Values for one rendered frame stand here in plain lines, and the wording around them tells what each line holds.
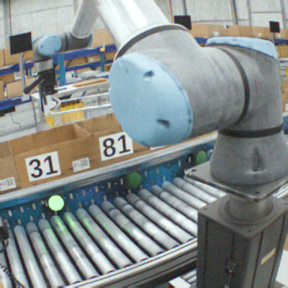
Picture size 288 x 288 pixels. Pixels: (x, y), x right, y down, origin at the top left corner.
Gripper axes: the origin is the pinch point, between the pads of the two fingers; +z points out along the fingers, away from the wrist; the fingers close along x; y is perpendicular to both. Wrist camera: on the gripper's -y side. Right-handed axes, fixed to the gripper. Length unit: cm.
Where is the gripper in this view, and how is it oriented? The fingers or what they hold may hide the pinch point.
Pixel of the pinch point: (44, 114)
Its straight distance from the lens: 147.6
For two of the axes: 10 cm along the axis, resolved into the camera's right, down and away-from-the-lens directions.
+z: 0.9, 9.4, 3.2
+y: 8.7, -2.3, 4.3
